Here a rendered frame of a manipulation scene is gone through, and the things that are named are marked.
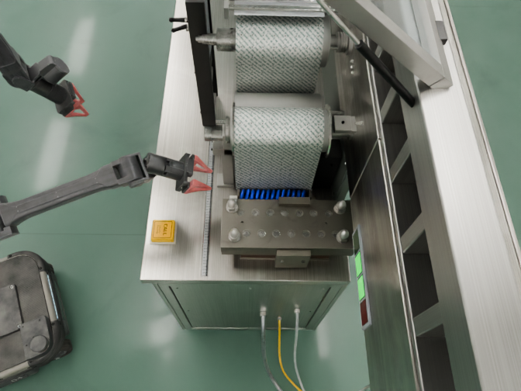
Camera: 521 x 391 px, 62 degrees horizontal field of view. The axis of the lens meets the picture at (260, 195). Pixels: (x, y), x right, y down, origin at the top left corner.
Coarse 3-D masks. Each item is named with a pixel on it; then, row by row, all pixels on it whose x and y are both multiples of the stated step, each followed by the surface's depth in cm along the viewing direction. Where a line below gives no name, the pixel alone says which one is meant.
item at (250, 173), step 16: (240, 160) 122; (256, 160) 122; (272, 160) 122; (288, 160) 122; (304, 160) 122; (240, 176) 130; (256, 176) 130; (272, 176) 130; (288, 176) 130; (304, 176) 130
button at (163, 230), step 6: (156, 222) 142; (162, 222) 142; (168, 222) 142; (174, 222) 143; (156, 228) 141; (162, 228) 141; (168, 228) 141; (174, 228) 143; (156, 234) 140; (162, 234) 140; (168, 234) 140; (156, 240) 140; (162, 240) 140; (168, 240) 140
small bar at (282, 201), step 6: (282, 198) 133; (288, 198) 133; (294, 198) 133; (300, 198) 134; (306, 198) 134; (282, 204) 133; (288, 204) 133; (294, 204) 133; (300, 204) 133; (306, 204) 133
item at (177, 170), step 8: (168, 160) 124; (176, 160) 127; (184, 160) 128; (168, 168) 123; (176, 168) 124; (184, 168) 125; (168, 176) 125; (176, 176) 125; (184, 176) 124; (176, 184) 129; (184, 184) 124
